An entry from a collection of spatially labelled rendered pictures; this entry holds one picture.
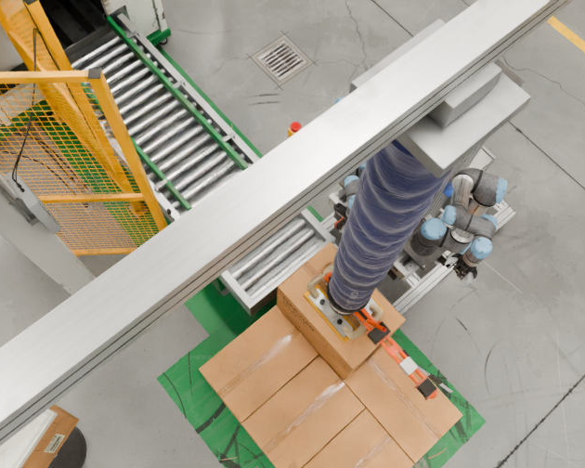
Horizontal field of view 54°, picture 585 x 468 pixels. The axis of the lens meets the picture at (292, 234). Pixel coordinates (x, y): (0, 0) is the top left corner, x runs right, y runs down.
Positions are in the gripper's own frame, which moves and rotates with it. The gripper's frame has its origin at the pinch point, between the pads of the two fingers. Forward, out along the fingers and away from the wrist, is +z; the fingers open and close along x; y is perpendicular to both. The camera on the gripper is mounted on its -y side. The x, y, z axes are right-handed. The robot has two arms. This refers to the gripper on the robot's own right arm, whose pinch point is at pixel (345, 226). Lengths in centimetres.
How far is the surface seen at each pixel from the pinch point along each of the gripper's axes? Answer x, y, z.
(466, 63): -32, 36, -197
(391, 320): -13, 53, 14
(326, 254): -14.9, 2.9, 13.5
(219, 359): -94, 3, 54
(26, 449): -192, -12, 6
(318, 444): -81, 76, 54
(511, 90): -15, 42, -179
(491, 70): -22, 38, -188
